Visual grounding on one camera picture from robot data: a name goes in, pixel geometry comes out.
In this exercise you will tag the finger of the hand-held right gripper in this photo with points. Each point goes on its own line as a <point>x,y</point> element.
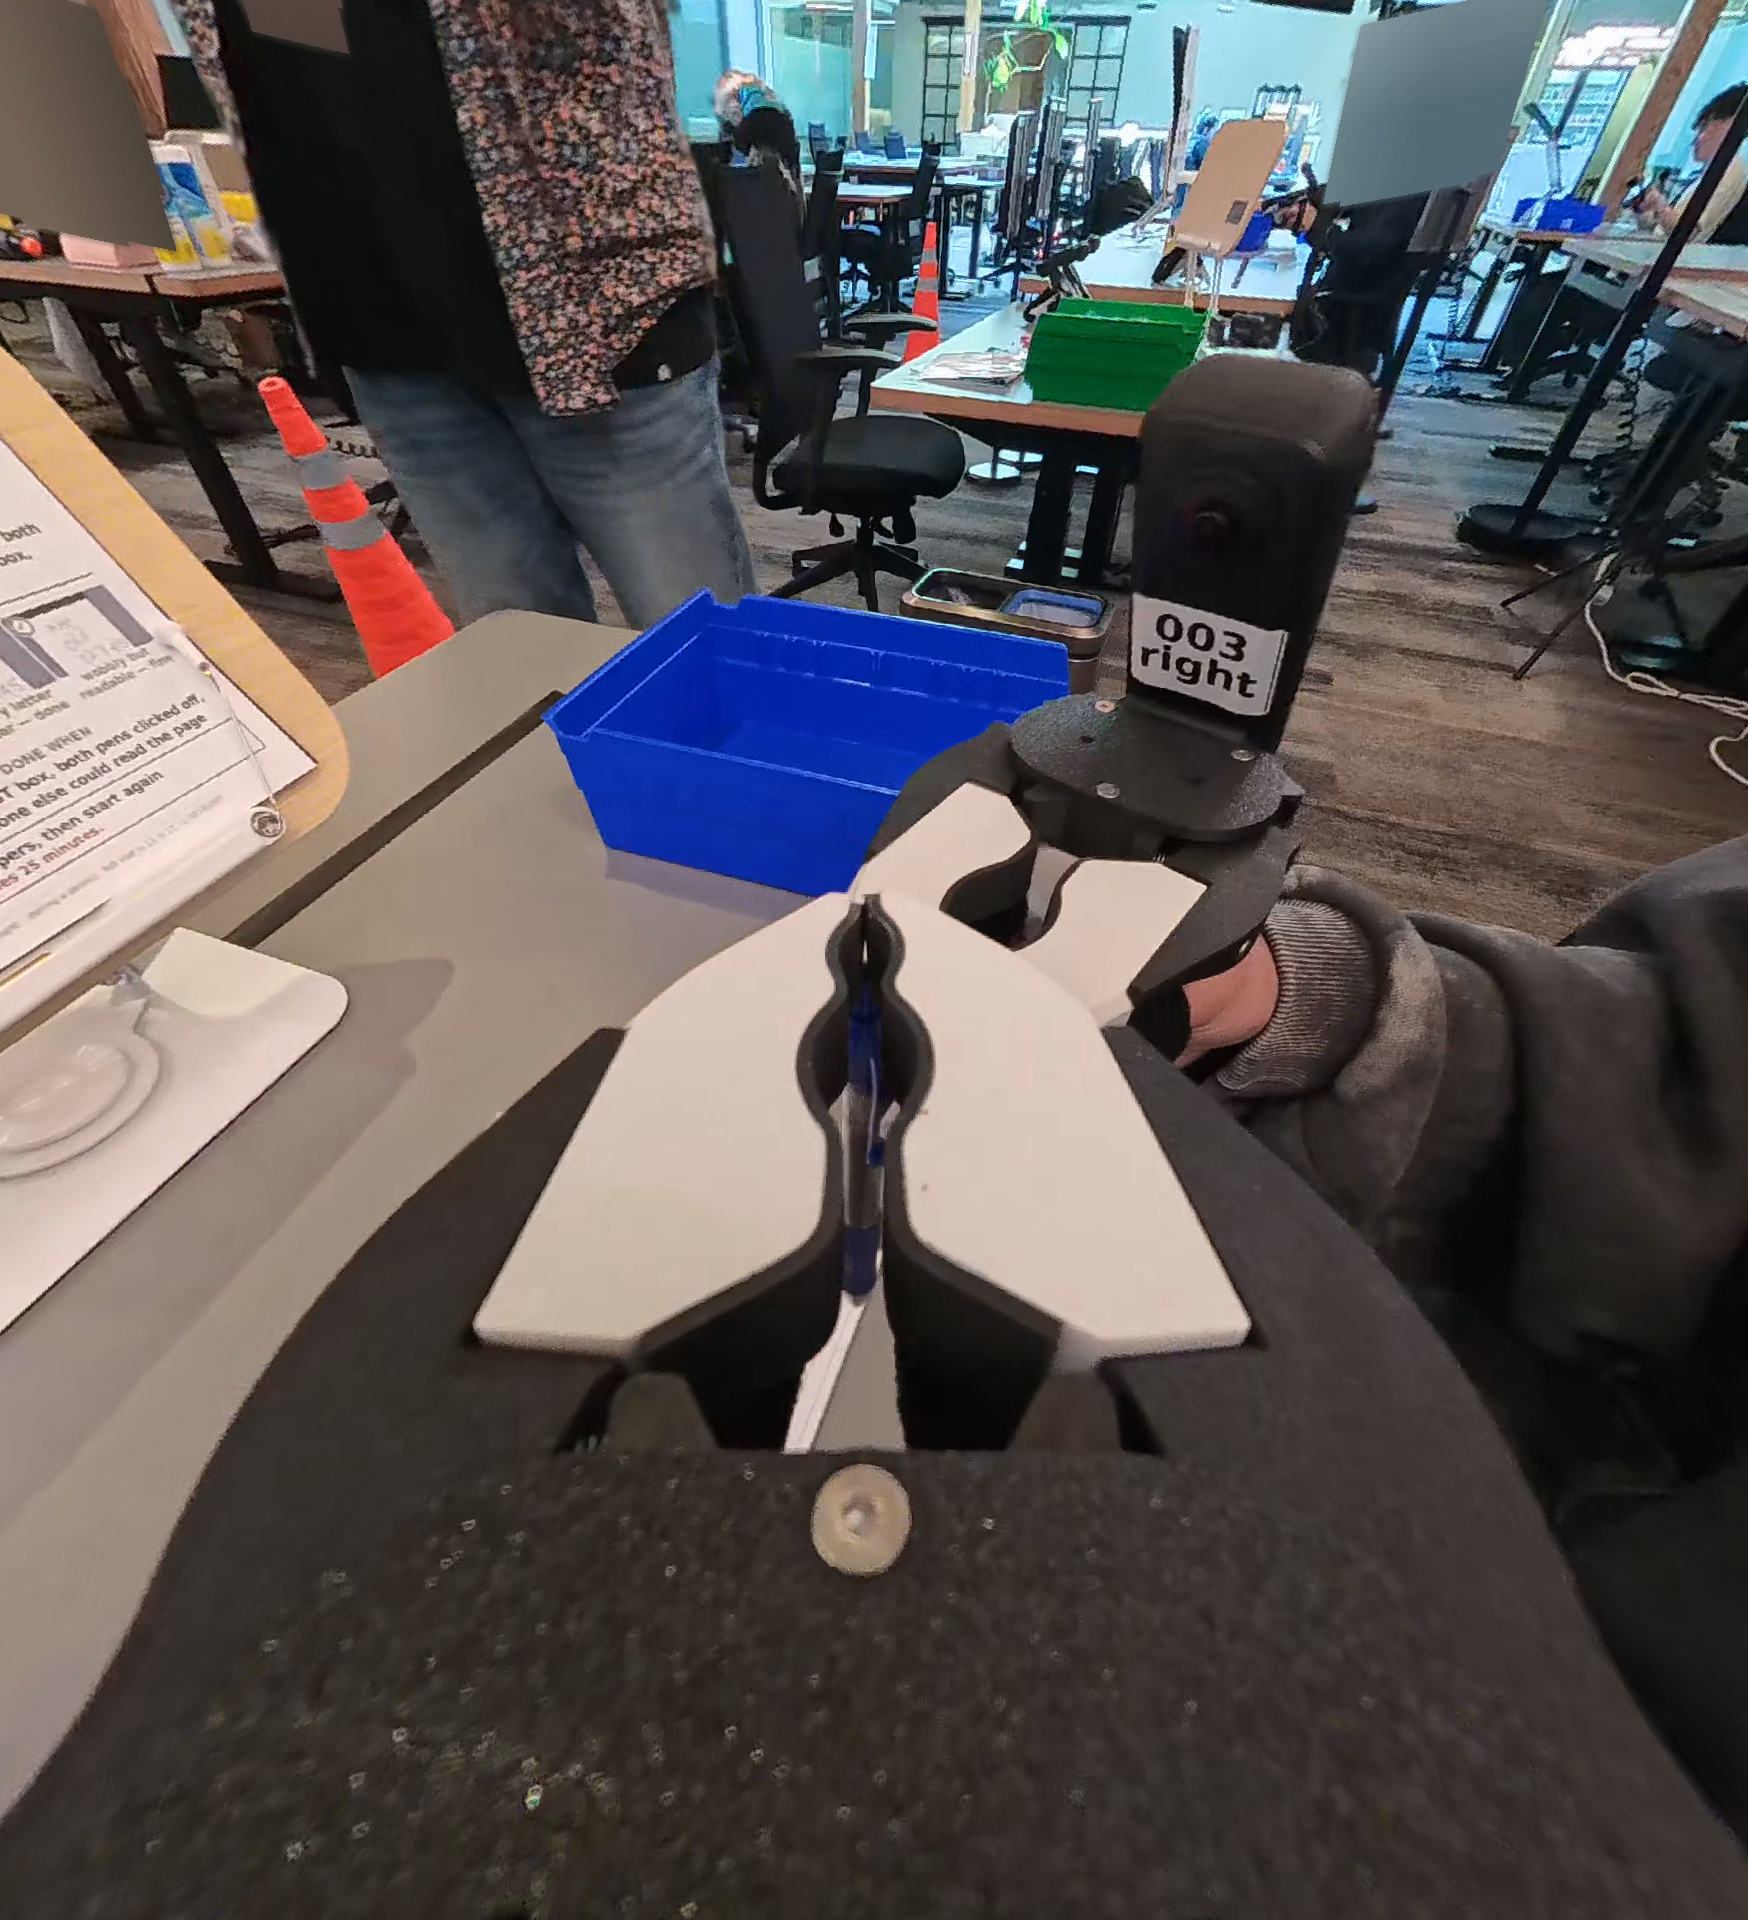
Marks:
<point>949,841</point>
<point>1129,914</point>

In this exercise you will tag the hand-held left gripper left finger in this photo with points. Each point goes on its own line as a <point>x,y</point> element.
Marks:
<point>664,1171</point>

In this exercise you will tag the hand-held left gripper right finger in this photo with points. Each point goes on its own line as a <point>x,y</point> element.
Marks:
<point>1069,1171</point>

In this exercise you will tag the blue plastic bin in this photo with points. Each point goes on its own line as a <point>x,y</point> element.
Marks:
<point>784,751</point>

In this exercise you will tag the blue pen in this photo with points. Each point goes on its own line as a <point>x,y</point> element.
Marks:
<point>863,1080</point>

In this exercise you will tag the person's right forearm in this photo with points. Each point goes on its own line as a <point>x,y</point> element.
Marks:
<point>1565,1080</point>

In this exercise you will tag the person's right hand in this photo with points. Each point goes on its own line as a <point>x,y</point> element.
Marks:
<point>1235,1005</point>

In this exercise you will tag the stack of green bins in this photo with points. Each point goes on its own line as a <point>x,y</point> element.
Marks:
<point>1115,352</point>

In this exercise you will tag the wooden top table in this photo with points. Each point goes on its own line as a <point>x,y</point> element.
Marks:
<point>994,390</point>
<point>109,284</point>

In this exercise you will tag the wooden document stand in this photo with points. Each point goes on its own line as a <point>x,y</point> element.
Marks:
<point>1226,188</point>

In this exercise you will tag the orange traffic cone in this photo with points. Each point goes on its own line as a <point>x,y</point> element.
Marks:
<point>925,301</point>
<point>357,541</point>

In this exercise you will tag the black light stand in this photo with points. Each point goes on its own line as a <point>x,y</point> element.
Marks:
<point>1608,374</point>

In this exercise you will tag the black office chair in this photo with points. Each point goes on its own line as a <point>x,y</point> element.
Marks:
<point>844,435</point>

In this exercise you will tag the white document stand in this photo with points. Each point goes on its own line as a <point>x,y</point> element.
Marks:
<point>139,1080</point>

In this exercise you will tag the printed instruction sheet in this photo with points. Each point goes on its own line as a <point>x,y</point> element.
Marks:
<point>48,721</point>

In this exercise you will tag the white wipes canister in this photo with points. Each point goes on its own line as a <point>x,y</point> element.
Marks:
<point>198,202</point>

